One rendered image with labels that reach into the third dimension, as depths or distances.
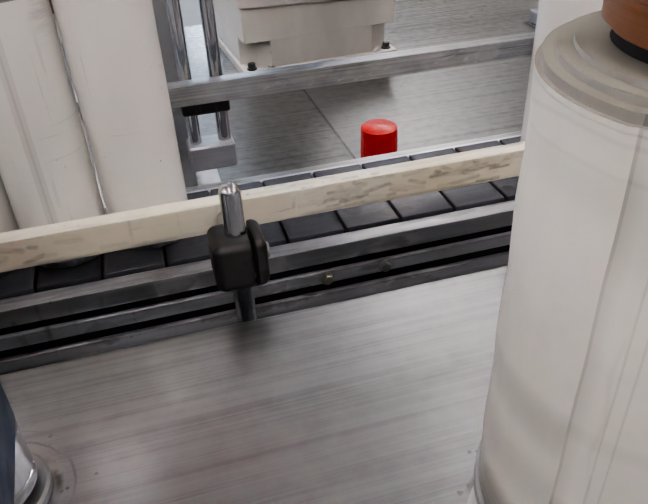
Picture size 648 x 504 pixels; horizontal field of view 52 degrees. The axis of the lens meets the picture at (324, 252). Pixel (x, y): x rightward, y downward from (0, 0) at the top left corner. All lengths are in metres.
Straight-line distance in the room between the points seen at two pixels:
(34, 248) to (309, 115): 0.39
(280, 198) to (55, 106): 0.13
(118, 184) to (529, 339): 0.29
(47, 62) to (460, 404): 0.27
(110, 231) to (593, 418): 0.30
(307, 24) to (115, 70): 0.48
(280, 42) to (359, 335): 0.54
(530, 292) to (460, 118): 0.55
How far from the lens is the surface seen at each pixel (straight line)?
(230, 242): 0.36
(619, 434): 0.18
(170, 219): 0.40
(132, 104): 0.39
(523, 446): 0.20
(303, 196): 0.41
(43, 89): 0.39
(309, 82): 0.46
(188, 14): 1.15
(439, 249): 0.45
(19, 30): 0.38
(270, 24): 0.82
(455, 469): 0.30
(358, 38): 0.87
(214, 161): 0.51
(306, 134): 0.68
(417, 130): 0.69
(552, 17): 0.48
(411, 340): 0.35
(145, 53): 0.39
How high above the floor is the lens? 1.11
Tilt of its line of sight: 35 degrees down
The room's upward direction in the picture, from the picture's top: 3 degrees counter-clockwise
